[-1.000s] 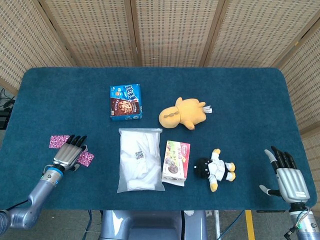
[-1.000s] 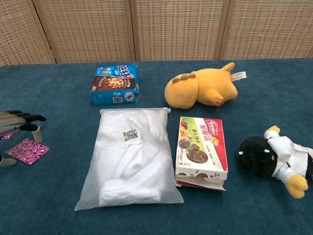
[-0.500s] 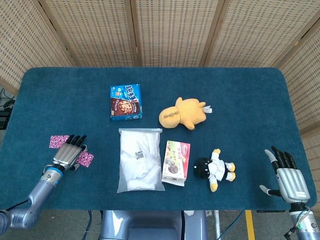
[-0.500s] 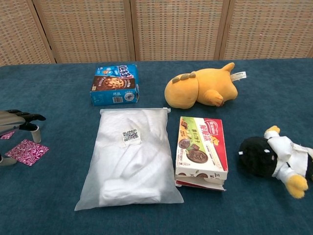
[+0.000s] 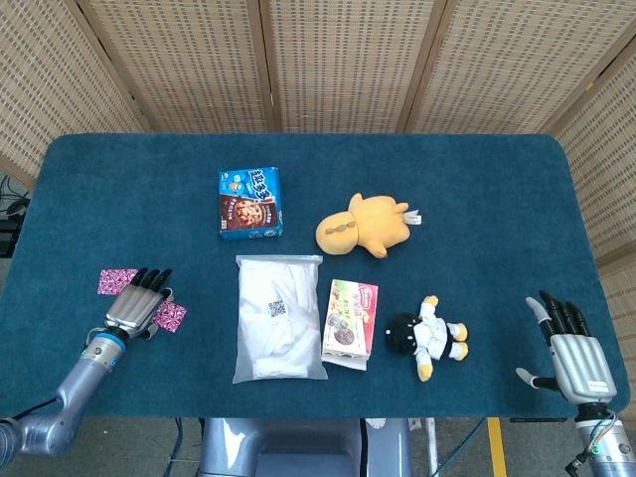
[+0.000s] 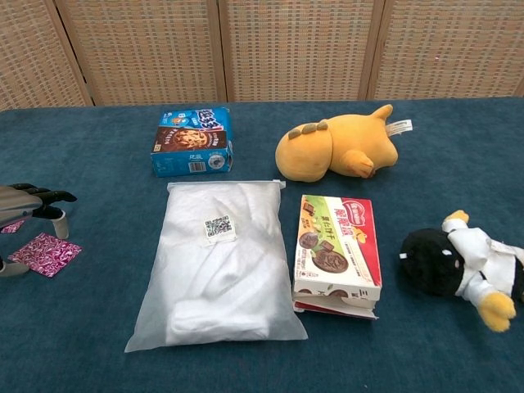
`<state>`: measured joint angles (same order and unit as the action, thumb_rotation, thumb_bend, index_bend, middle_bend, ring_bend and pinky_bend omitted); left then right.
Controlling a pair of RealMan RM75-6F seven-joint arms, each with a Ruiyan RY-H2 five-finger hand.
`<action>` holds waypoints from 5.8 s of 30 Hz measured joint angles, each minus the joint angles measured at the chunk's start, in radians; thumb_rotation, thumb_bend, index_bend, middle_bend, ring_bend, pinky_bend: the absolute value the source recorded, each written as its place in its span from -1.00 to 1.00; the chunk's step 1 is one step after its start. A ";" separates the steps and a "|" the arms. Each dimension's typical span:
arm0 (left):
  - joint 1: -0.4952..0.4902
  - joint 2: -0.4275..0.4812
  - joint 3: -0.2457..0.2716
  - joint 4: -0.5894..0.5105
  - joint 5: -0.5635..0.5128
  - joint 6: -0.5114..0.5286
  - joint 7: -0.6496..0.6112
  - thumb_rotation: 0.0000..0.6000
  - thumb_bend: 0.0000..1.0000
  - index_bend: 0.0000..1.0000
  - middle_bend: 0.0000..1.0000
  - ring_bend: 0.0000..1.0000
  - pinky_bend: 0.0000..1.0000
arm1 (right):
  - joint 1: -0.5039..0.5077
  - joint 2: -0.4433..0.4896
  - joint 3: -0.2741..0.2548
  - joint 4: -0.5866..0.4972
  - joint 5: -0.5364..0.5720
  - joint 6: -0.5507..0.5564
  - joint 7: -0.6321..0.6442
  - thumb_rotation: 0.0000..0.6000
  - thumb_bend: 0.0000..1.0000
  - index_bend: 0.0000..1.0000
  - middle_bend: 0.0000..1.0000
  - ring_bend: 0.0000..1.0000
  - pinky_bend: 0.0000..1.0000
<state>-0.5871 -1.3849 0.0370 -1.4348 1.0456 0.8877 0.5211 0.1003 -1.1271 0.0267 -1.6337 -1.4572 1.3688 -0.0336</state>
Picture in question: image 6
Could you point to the blue chocolate cookie box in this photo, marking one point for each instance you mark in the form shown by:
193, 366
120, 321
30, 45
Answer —
190, 139

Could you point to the yellow plush dinosaur toy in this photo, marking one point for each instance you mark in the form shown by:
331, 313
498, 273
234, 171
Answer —
327, 151

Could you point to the red white biscuit box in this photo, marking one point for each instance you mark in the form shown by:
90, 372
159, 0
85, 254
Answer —
335, 245

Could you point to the woven rattan folding screen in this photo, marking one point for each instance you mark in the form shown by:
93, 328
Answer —
286, 49

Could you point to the frosted bag with white garment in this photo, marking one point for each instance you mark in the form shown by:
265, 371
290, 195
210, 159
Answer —
221, 278

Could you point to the black penguin plush toy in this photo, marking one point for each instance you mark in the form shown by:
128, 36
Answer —
430, 262

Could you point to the blue felt table cover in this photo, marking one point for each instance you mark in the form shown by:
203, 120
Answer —
82, 327

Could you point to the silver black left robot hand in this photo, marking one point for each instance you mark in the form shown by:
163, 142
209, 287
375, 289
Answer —
20, 202

